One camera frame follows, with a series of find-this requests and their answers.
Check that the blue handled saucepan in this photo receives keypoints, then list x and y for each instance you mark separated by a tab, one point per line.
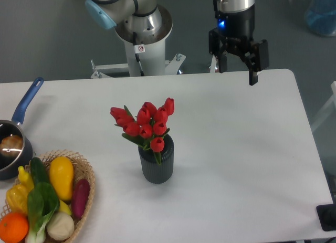
9	165

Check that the purple eggplant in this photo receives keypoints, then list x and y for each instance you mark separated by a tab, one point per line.
80	197

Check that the orange fruit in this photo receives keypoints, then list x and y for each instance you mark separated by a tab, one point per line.
14	227

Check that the dark grey ribbed vase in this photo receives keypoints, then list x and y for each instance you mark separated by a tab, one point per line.
158	173

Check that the green bok choy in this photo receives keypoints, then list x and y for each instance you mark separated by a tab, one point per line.
42	203

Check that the dark green cucumber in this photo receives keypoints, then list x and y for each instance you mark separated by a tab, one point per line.
38	171

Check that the red tulip bouquet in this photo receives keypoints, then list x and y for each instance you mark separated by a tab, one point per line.
148	128

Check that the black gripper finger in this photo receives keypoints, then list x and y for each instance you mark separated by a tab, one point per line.
217	49
256	59

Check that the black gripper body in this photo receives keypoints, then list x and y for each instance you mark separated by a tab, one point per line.
236	29

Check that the black device at table edge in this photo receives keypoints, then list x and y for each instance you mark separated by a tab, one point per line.
326	214

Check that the blue object in background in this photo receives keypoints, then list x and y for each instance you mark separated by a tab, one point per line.
320	17

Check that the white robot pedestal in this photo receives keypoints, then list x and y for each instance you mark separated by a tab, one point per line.
142	60

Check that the bread roll in pan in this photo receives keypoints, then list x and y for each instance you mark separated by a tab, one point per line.
11	146

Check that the yellow bell pepper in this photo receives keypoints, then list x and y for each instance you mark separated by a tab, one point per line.
17	199

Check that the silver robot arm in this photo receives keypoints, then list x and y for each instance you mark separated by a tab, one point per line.
144	26

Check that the beige garlic bulb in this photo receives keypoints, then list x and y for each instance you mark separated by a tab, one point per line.
61	226

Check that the yellow squash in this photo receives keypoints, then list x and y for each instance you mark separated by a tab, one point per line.
61	175

